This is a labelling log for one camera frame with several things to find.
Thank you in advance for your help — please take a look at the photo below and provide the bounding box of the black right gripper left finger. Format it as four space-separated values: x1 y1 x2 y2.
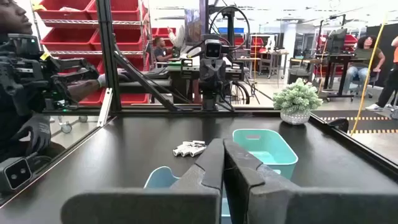
60 138 225 224

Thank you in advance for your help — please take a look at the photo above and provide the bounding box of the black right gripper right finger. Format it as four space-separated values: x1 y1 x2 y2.
223 139 398 224

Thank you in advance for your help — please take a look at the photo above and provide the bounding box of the blue plastic bin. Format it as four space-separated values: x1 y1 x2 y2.
144 166 233 224

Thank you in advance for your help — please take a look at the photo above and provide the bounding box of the teal plastic bin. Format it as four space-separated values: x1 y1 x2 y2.
232 128 299 180

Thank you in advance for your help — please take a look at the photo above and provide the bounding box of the person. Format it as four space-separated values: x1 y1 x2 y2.
0 0 108 162
341 35 386 94
365 35 398 113
154 36 175 63
167 25 187 49

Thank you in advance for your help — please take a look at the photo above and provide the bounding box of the red plastic storage bin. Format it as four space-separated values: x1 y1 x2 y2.
119 92 150 105
40 27 98 52
86 0 141 22
77 88 107 107
90 28 144 52
36 0 93 21

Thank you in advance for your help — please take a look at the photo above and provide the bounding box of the green potted plant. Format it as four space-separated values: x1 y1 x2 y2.
272 77 323 126

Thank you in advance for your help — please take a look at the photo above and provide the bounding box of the black table clamp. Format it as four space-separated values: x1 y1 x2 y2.
328 118 349 134

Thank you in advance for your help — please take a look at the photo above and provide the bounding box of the black striped floor mat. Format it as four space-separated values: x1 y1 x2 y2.
312 109 398 135

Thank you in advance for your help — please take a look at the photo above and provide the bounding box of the black desk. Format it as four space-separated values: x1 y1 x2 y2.
315 52 373 103

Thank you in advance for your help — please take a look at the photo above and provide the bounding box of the black monitor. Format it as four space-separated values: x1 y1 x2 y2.
326 28 348 55

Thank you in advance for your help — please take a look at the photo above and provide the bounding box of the person's hand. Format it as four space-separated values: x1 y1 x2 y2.
11 114 53 156

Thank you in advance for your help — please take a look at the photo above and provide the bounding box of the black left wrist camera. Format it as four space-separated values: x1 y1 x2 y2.
203 39 222 60

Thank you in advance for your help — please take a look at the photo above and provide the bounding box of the black metal rig frame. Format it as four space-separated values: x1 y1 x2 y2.
95 0 203 113

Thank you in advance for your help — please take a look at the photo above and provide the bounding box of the black table-level camera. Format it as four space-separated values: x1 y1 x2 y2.
0 156 33 191

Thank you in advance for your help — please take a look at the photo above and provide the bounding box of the metal wire shelf rack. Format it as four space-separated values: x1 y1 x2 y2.
30 0 153 107

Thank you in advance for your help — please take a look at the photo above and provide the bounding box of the yellow hanging cable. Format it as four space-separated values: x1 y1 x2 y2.
350 18 388 137

